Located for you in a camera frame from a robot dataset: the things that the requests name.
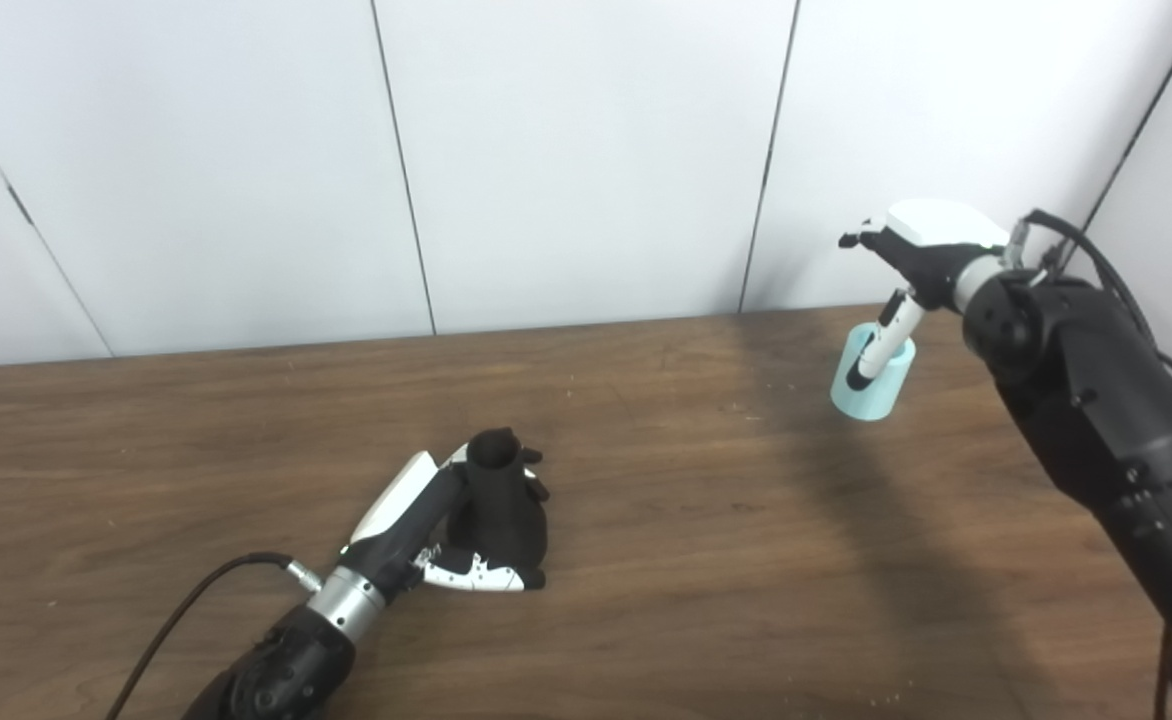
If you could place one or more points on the white and black left hand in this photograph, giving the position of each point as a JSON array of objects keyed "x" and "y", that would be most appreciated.
[{"x": 396, "y": 510}]

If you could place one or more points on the white and black right hand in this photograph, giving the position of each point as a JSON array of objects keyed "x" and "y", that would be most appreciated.
[{"x": 936, "y": 235}]

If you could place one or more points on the black funnel-shaped nozzle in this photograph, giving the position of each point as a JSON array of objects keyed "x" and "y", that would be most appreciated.
[{"x": 501, "y": 520}]

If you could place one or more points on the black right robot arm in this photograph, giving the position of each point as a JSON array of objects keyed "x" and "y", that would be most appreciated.
[{"x": 1096, "y": 400}]

